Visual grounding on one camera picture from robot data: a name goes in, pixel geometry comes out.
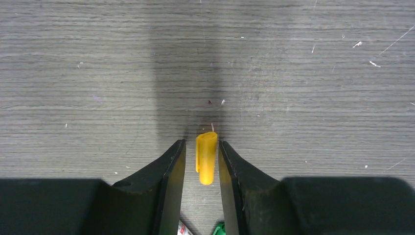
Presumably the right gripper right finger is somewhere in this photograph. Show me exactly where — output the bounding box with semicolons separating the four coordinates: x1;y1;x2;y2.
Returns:
218;141;415;235

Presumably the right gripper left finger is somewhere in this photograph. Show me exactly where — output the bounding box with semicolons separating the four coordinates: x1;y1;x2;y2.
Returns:
0;140;186;235

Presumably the yellow pen cap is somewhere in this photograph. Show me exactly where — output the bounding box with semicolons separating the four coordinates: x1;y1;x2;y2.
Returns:
195;132;218;185

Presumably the yellow-tipped white pen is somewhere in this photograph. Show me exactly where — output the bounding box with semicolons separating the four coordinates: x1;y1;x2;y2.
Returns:
177;221;193;235

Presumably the green pen cap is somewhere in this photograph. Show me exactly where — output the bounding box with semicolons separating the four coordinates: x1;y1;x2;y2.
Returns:
212;222;226;235

